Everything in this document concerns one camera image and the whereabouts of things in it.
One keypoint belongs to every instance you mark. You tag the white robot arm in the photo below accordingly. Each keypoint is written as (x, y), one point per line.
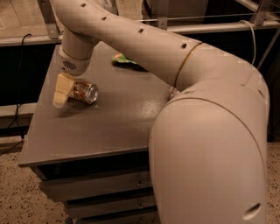
(208, 144)

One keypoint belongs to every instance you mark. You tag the grey metal railing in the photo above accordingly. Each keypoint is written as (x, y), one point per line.
(31, 22)

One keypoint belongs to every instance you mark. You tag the orange soda can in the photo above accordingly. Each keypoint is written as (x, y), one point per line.
(85, 92)

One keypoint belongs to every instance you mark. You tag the green snack bag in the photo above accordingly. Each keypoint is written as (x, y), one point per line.
(120, 58)

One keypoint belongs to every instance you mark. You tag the clear plastic water bottle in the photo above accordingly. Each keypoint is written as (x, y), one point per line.
(173, 92)

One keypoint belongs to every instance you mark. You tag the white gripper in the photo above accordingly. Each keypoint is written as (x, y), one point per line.
(72, 65)

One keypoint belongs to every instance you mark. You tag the grey drawer cabinet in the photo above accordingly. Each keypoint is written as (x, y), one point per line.
(94, 159)

